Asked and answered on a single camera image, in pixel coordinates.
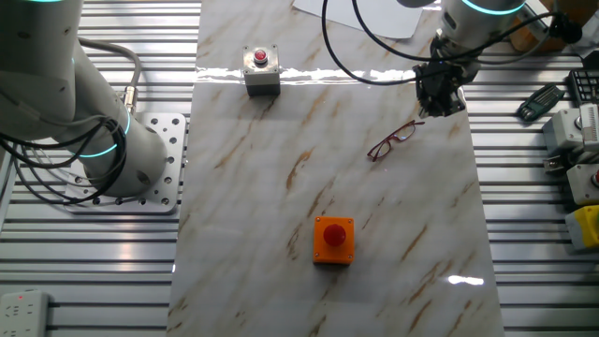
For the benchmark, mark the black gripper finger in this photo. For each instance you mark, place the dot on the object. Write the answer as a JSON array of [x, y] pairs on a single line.
[[453, 105], [428, 108]]

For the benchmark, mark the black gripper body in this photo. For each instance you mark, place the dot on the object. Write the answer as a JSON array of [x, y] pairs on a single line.
[[442, 79]]

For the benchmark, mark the dark red framed glasses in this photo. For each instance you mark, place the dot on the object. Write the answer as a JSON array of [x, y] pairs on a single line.
[[392, 140]]

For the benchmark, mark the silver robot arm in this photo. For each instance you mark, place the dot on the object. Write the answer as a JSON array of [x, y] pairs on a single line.
[[47, 70]]

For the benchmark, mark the white paper sheet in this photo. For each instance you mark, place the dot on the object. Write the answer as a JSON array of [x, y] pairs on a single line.
[[374, 19]]

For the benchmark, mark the brown wooden box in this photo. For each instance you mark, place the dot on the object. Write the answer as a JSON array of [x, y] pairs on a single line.
[[533, 43]]

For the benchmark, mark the black keyboard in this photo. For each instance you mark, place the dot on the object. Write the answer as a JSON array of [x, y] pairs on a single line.
[[587, 86]]

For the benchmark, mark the grey box with red button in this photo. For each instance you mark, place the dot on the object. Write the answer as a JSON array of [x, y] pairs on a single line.
[[585, 187]]

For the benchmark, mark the marble patterned board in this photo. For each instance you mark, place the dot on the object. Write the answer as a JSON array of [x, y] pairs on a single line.
[[281, 187]]

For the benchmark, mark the grey box small red button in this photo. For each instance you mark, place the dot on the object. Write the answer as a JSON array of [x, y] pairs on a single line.
[[262, 77]]

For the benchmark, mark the orange box red mushroom button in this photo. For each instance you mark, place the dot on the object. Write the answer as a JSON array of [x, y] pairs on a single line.
[[334, 250]]

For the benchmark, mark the yellow box green button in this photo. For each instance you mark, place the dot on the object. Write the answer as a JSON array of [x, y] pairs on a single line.
[[585, 229]]

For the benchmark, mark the white power strip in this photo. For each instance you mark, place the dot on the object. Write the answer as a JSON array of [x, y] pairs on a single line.
[[23, 313]]

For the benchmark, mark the light grey switch box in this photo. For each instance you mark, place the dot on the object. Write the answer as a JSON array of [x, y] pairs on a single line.
[[561, 131]]

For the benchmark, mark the silver ribbed camera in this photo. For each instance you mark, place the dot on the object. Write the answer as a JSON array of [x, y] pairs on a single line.
[[590, 126]]

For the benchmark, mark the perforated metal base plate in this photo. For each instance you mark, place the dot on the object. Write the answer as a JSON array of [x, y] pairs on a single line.
[[173, 140]]

